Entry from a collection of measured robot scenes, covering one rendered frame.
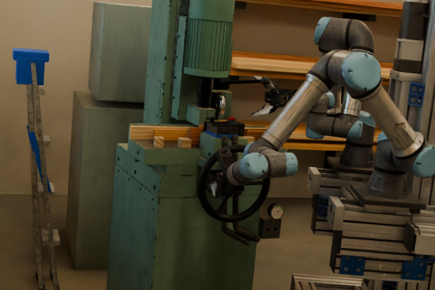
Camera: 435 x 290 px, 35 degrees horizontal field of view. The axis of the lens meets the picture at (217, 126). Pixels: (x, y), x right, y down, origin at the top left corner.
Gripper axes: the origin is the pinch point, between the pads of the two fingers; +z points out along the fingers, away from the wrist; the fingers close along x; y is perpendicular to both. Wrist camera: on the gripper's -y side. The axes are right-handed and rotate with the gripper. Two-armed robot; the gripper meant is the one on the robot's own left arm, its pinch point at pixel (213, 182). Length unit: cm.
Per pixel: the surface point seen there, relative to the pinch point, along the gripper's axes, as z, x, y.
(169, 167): 20.7, -7.7, -10.9
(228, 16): 3, 19, -64
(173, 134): 30.4, -0.3, -26.0
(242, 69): 183, 114, -110
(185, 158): 19.3, -1.3, -13.8
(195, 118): 26.7, 8.6, -31.4
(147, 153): 17.8, -16.0, -16.2
